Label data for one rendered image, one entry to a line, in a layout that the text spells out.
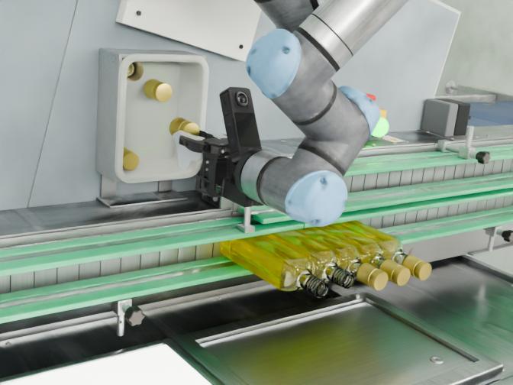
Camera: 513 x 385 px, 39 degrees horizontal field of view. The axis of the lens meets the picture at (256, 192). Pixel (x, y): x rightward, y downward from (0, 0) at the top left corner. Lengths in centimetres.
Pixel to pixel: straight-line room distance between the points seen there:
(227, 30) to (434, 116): 65
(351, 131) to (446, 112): 86
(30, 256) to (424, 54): 109
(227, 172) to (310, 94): 25
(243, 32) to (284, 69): 55
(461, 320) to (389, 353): 31
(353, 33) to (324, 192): 20
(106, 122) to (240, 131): 30
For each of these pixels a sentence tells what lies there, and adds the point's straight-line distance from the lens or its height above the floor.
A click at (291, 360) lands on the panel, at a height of 113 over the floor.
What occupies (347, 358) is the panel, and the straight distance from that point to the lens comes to 127.
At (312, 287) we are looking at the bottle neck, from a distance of 120.
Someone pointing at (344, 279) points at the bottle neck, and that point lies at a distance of 123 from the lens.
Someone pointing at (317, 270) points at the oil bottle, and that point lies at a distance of 126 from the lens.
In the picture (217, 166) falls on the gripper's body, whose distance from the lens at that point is 110.
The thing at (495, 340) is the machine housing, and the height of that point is 121.
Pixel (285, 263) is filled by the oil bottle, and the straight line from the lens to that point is 123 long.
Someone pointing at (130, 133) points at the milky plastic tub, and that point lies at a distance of 134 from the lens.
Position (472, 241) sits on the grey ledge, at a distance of 196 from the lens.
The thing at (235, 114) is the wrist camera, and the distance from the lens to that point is 109.
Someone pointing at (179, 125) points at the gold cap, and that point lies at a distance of 122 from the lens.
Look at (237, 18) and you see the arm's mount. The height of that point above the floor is 78.
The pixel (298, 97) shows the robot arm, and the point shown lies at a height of 125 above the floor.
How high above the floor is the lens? 193
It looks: 49 degrees down
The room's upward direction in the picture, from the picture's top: 115 degrees clockwise
